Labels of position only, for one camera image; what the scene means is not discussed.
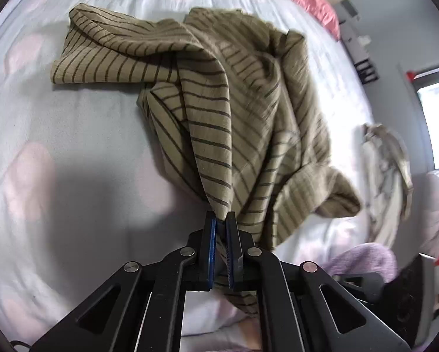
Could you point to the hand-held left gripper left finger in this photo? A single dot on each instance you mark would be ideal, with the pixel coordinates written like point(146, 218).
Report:
point(212, 249)

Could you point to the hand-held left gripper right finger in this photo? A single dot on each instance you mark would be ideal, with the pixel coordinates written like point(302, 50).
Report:
point(231, 253)

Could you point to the olive striped button shirt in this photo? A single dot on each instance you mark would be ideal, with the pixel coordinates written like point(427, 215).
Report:
point(241, 117)

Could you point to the grey white patterned garment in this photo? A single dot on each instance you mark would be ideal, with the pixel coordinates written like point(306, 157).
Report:
point(384, 190)

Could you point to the bright window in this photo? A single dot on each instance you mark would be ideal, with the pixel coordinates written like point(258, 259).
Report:
point(437, 124)

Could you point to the white nightstand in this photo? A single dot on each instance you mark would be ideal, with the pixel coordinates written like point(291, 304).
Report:
point(355, 36)

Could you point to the person's purple clothing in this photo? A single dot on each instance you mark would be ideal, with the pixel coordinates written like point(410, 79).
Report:
point(366, 258)

